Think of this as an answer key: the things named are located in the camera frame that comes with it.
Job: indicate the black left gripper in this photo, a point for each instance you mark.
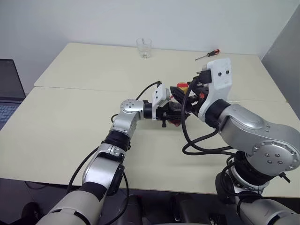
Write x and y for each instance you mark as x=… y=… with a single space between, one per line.
x=164 y=113

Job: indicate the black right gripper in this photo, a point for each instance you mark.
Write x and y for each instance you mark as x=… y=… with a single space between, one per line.
x=199 y=100

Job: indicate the clear plastic bottle dark drink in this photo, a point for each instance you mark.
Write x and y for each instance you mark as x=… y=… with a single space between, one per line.
x=183 y=90

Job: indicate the red bottle cap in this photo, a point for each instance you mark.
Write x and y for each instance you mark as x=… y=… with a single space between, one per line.
x=182 y=84

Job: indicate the clear wine glass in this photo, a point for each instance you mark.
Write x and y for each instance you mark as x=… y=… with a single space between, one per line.
x=144 y=48

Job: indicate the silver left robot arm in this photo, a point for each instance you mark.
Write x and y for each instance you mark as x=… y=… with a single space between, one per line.
x=126 y=117

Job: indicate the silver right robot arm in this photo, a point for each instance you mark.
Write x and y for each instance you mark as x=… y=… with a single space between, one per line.
x=246 y=126

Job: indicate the dark grey laptop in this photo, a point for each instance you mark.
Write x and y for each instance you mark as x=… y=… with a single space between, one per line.
x=9 y=82

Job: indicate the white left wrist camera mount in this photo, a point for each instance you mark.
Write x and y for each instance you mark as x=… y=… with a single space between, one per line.
x=159 y=95

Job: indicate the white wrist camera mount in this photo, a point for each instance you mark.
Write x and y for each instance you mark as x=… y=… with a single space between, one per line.
x=159 y=95
x=220 y=79

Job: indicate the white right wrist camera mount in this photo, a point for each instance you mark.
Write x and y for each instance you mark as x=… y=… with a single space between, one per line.
x=220 y=79

